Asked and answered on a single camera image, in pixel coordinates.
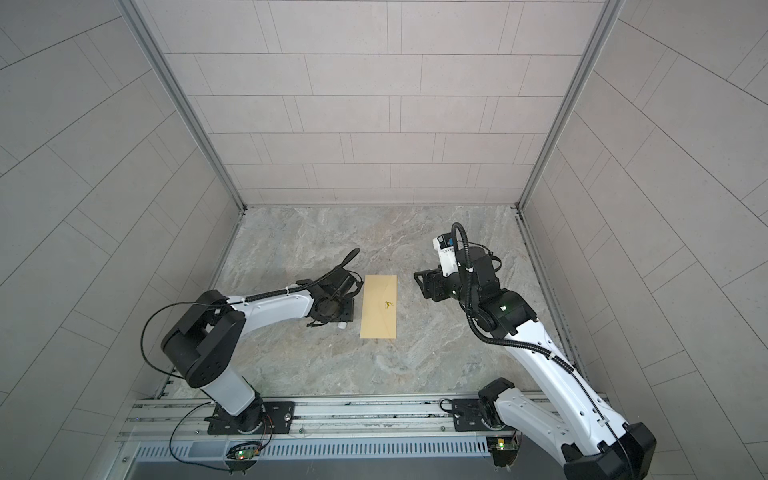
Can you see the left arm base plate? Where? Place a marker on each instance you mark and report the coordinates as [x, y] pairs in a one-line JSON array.
[[279, 414]]

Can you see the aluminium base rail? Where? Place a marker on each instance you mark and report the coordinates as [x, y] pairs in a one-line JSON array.
[[414, 415]]

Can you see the green circuit board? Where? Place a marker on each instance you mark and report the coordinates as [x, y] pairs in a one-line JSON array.
[[243, 456], [503, 450]]

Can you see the left green circuit board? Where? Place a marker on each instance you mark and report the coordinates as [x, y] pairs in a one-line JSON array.
[[243, 456]]

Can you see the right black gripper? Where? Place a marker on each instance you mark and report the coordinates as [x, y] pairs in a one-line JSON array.
[[433, 279]]

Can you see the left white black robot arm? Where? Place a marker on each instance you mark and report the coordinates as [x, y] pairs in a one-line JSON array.
[[201, 344]]

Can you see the white slotted cable duct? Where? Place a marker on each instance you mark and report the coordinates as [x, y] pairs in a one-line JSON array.
[[328, 448]]

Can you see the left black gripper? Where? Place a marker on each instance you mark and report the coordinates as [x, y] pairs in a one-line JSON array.
[[349, 313]]

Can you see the right green circuit board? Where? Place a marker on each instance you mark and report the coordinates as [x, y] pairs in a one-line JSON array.
[[503, 450]]

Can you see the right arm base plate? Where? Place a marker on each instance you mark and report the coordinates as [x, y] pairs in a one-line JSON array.
[[468, 415]]

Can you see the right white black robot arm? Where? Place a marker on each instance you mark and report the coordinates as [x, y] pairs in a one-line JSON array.
[[584, 434]]

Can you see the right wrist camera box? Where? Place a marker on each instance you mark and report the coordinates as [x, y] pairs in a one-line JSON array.
[[445, 246]]

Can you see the yellow paper envelope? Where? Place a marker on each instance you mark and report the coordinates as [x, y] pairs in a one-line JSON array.
[[379, 309]]

